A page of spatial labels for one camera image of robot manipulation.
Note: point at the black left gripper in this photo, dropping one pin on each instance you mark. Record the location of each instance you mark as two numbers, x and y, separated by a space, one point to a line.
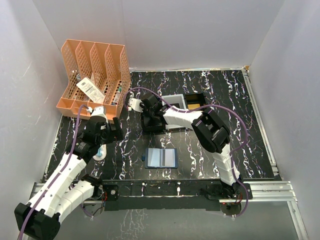
115 135

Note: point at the gold card in bin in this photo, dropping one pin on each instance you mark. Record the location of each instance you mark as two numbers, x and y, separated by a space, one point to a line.
193 106

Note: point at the black right bin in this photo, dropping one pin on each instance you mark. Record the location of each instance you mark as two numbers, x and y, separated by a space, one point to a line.
195 98

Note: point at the round teal tape roll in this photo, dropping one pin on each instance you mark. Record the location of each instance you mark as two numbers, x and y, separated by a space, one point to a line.
101 153

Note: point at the white labelled paper packet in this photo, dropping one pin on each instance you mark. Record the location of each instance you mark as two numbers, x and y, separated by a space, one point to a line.
91 90

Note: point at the orange plastic file organizer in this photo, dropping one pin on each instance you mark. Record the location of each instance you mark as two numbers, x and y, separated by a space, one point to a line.
98 75

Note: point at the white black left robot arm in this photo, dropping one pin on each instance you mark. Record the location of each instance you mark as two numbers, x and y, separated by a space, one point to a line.
41 217

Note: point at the blue card holder wallet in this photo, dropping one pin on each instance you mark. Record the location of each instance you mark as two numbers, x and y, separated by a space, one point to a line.
160 158

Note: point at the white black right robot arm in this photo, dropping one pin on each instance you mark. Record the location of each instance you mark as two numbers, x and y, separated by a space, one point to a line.
212 133

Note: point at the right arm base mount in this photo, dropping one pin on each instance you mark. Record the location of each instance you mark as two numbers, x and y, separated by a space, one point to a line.
217 192

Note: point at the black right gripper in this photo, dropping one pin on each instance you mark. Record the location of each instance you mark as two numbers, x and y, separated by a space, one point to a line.
143 109

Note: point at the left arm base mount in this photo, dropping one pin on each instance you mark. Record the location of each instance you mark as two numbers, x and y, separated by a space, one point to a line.
104 193

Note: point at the white middle bin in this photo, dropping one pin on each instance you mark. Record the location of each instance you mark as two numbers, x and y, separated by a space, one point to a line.
178 101

